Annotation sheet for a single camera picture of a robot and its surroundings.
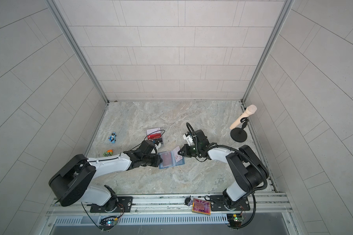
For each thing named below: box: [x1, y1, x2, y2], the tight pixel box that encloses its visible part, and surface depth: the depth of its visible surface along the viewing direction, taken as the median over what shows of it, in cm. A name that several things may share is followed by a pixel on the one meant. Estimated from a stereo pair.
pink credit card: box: [172, 145, 183, 163], surface depth 86 cm
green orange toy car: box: [102, 149, 114, 157], surface depth 88 cm
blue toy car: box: [108, 132, 117, 144], surface depth 95 cm
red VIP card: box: [161, 151, 172, 167], surface depth 86 cm
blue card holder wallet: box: [157, 150, 185, 170], surface depth 86 cm
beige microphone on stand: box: [229, 104, 257, 143], surface depth 91 cm
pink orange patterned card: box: [192, 198, 212, 215], surface depth 71 cm
